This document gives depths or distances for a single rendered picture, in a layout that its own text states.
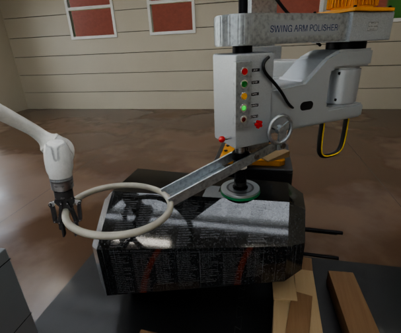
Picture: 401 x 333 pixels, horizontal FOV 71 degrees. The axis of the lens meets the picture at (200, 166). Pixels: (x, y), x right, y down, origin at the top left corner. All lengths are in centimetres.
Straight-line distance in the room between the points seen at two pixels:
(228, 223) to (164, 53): 675
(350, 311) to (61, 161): 174
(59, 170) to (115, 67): 733
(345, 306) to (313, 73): 135
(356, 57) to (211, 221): 114
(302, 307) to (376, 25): 151
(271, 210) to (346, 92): 77
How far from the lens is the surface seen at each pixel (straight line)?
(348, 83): 177
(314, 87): 157
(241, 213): 150
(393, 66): 806
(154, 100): 815
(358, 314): 203
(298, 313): 176
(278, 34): 138
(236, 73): 124
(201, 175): 149
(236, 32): 128
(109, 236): 115
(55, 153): 125
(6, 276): 159
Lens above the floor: 158
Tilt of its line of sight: 23 degrees down
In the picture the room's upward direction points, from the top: 3 degrees counter-clockwise
